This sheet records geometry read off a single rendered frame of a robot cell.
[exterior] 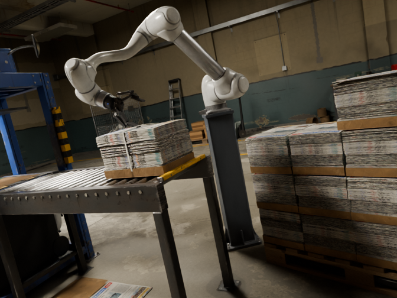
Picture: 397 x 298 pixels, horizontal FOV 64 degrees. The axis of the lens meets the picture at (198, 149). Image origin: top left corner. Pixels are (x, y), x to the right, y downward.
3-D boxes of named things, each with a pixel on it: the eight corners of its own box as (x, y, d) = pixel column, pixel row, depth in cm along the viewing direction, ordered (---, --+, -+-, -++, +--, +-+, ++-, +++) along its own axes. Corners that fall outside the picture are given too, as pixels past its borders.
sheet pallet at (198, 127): (237, 135, 869) (233, 115, 860) (226, 141, 797) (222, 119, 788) (198, 141, 925) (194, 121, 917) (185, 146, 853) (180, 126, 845)
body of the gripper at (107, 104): (114, 93, 172) (128, 98, 169) (112, 108, 175) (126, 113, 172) (104, 94, 166) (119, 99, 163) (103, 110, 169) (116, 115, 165)
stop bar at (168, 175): (206, 157, 174) (205, 154, 174) (163, 181, 136) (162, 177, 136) (201, 158, 176) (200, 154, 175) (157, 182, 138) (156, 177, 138)
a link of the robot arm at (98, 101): (105, 106, 178) (113, 109, 176) (93, 107, 170) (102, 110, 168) (107, 90, 175) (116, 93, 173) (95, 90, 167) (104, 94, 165)
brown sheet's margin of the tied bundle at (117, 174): (162, 162, 181) (160, 155, 180) (128, 177, 157) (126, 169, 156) (140, 164, 189) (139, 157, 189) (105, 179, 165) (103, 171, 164)
